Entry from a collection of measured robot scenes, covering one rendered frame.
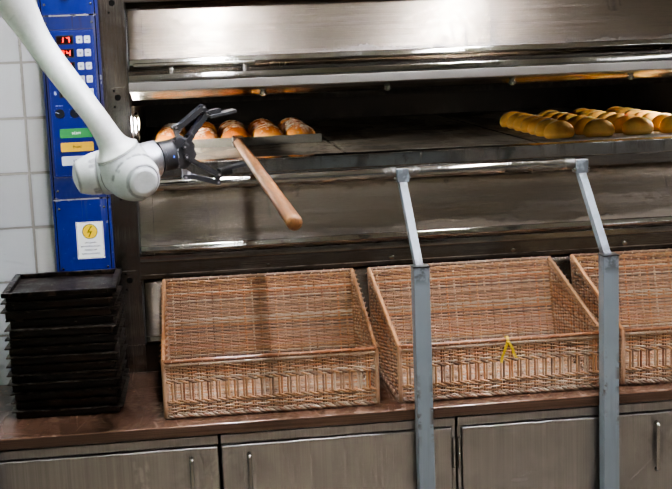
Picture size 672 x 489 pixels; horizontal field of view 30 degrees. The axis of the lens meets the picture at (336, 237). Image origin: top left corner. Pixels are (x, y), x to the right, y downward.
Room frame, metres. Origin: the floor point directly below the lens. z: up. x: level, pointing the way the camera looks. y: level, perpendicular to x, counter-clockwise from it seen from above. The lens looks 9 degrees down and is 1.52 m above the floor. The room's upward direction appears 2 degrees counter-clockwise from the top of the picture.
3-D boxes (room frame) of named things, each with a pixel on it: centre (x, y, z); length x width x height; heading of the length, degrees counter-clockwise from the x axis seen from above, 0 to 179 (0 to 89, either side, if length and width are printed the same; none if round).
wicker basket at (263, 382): (3.30, 0.20, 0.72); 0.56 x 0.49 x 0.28; 96
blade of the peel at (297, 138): (4.20, 0.33, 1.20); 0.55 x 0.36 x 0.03; 97
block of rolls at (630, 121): (4.14, -0.85, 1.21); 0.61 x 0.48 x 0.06; 7
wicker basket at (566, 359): (3.37, -0.39, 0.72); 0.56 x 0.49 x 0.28; 97
